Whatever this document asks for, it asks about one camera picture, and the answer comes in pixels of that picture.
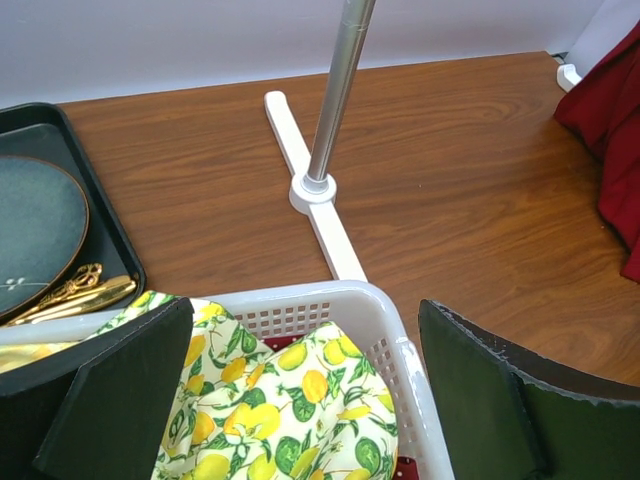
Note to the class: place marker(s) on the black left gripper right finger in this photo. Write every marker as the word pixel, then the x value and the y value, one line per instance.
pixel 508 413

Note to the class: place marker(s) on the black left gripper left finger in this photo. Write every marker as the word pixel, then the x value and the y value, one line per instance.
pixel 97 410

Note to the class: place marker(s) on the yellow lemon print garment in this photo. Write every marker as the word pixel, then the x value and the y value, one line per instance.
pixel 309 408

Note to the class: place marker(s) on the red polka dot skirt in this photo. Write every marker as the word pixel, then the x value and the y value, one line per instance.
pixel 407 465

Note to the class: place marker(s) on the gold cutlery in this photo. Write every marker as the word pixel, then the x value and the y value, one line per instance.
pixel 84 292

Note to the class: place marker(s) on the white plastic mesh basket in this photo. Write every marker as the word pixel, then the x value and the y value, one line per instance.
pixel 364 313

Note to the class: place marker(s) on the teal ceramic plate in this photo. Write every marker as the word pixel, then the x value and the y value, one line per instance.
pixel 44 223

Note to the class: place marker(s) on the black tray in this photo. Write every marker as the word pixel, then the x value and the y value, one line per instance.
pixel 43 131

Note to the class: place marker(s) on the silver white clothes rack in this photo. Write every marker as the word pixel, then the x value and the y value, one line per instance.
pixel 403 132

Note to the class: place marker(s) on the plain red garment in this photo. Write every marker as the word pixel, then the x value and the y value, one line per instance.
pixel 603 111

